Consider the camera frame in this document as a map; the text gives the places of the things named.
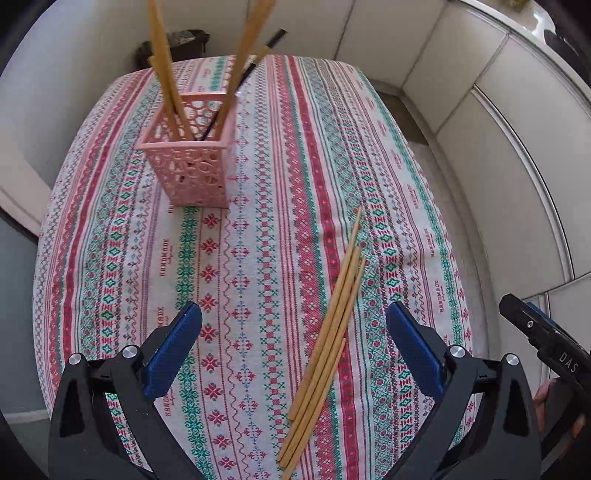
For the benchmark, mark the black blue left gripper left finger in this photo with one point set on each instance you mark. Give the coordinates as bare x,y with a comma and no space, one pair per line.
84,442

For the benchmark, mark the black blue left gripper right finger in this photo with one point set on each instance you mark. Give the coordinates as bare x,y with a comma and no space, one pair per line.
482,425

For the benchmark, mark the white lower kitchen cabinets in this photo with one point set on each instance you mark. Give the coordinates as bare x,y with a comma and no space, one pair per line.
507,128

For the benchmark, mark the person's right hand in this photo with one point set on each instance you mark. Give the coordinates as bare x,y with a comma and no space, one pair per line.
556,405

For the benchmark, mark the pink perforated utensil holder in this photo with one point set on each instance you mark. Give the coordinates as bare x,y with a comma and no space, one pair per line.
192,172

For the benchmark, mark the patterned red green tablecloth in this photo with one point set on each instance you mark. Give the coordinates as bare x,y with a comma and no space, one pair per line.
318,157

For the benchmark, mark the dark brown trash bin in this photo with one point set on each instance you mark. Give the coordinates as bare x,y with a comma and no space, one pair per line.
183,44

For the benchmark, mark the black chopstick in holder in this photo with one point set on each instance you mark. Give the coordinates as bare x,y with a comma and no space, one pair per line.
247,72

